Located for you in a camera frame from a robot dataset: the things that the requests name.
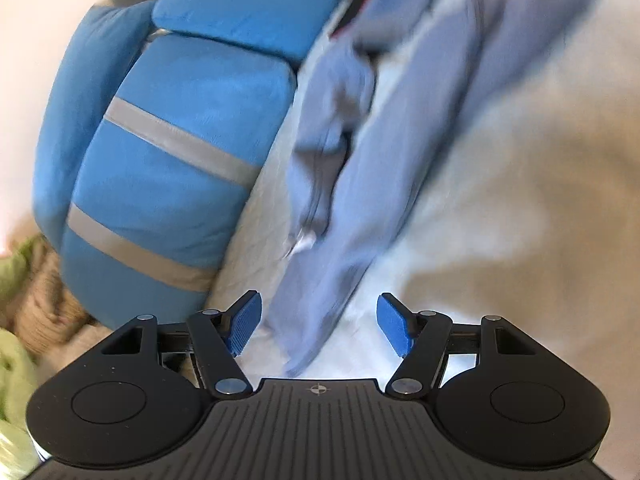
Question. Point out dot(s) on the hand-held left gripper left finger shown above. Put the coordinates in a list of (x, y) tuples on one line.
[(245, 321)]

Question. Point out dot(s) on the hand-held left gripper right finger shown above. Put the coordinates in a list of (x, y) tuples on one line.
[(395, 325)]

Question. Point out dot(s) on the grey-blue sweater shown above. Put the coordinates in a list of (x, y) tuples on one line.
[(380, 160)]

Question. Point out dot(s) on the blue grey-striped pillow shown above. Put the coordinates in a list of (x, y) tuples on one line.
[(70, 110), (250, 5), (175, 200)]

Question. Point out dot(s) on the white quilted bedspread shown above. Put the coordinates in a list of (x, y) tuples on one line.
[(500, 185)]

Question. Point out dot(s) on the light green cloth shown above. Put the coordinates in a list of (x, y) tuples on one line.
[(15, 385), (17, 270)]

